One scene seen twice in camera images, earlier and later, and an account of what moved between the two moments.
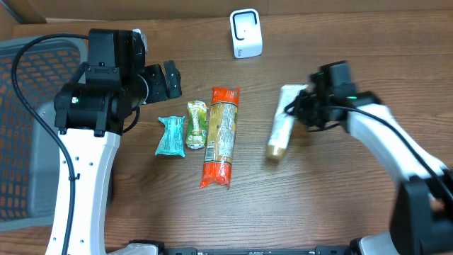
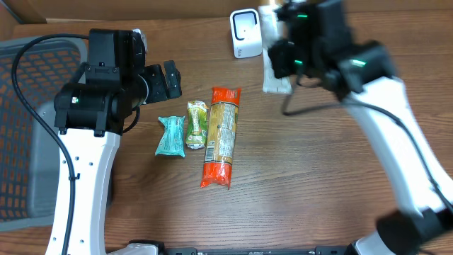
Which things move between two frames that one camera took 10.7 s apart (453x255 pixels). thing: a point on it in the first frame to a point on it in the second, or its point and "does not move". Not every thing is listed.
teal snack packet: [172, 141] does not move
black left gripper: [153, 74] does not move
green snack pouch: [196, 134] does not move
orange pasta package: [221, 137] does not move
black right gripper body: [311, 111] to [289, 59]
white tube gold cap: [283, 122] to [271, 32]
